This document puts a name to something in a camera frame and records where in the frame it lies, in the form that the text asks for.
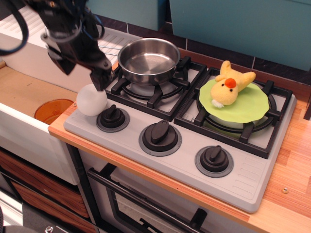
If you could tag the toy oven door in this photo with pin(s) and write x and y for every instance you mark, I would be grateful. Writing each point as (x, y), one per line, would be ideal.
(213, 223)

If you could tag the stainless steel pan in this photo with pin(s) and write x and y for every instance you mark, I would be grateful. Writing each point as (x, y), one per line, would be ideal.
(148, 61)

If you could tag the light green plate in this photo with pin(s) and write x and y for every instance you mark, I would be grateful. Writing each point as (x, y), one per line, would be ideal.
(251, 104)

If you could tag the black right stove knob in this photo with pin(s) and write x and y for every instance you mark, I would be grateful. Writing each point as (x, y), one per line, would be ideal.
(214, 161)

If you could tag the black oven door handle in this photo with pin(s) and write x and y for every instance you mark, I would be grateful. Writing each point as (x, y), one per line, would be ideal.
(141, 213)

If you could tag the yellow stuffed duck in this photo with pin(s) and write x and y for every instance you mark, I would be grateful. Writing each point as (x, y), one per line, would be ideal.
(229, 83)

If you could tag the black middle stove knob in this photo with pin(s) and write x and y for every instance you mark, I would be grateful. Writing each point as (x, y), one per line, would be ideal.
(160, 139)

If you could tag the white egg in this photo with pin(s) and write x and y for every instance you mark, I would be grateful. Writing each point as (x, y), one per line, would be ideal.
(90, 101)

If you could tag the white toy sink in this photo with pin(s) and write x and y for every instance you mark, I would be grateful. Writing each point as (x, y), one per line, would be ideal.
(39, 81)

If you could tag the black stove knob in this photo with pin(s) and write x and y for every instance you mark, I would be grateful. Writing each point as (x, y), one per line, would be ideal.
(214, 161)
(113, 119)
(160, 139)

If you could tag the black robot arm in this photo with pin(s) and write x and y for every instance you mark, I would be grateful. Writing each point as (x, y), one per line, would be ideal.
(64, 13)

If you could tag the black left burner grate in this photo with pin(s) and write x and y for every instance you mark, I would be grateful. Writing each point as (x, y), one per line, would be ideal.
(163, 101)

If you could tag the wooden drawer front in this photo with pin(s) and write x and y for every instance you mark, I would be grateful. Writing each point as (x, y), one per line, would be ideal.
(45, 192)

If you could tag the grey toy stove top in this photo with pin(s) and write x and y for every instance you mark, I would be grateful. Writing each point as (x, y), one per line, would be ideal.
(243, 187)

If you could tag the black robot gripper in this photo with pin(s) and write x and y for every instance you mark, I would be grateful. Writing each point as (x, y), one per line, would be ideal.
(79, 45)

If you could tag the black right burner grate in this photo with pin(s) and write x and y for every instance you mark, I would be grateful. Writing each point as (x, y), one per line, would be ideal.
(255, 137)

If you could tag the black left stove knob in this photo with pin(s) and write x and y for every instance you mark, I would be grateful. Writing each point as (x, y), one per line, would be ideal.
(113, 119)

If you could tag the black burner grate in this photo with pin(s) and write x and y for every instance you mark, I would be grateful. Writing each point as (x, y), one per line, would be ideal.
(255, 137)
(163, 101)

